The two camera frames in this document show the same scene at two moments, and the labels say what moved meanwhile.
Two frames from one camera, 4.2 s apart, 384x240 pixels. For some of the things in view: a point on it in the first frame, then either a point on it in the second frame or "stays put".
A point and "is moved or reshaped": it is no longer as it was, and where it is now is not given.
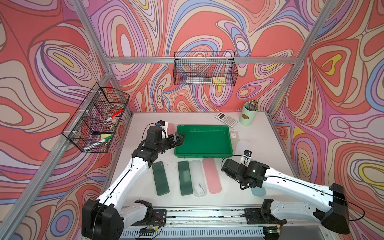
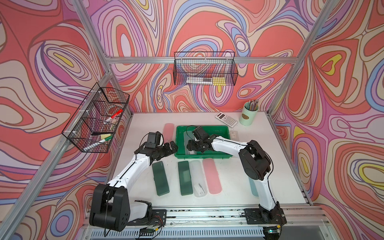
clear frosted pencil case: [242, 146] is moved or reshaped
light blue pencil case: [258, 191] stays put
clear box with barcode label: [234, 135] stays put
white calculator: [226, 120] stays put
